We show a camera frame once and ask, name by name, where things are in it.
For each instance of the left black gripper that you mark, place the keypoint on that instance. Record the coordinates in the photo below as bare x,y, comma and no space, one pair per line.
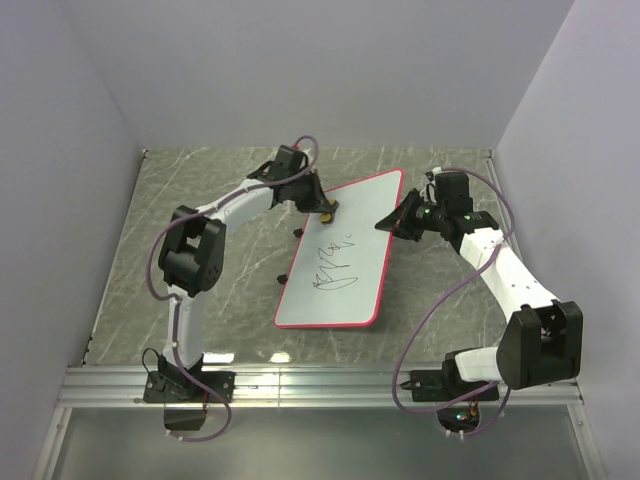
319,202

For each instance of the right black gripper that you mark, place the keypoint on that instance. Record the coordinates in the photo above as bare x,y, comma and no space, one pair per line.
399,221

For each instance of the yellow whiteboard eraser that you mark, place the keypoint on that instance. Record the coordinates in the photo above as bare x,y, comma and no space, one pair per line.
329,216

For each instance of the red framed whiteboard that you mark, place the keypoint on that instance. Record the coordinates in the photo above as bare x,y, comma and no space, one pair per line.
337,274

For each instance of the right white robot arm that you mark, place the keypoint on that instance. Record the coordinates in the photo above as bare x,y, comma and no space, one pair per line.
542,341

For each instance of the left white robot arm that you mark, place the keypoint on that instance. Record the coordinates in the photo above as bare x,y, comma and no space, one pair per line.
192,250

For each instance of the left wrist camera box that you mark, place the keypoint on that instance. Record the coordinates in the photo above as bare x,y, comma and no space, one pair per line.
288,162

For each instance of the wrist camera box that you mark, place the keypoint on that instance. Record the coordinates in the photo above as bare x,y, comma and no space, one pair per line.
452,193
288,162

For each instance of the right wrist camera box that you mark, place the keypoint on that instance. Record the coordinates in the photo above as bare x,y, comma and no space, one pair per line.
452,193

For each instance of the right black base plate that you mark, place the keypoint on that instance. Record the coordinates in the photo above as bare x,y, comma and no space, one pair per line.
437,386

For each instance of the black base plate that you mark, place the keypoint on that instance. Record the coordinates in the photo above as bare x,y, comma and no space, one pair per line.
437,386
160,389

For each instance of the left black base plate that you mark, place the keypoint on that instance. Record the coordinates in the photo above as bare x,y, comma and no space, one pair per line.
160,389

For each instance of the aluminium front rail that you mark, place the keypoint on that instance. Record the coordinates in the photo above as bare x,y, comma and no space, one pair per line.
279,386

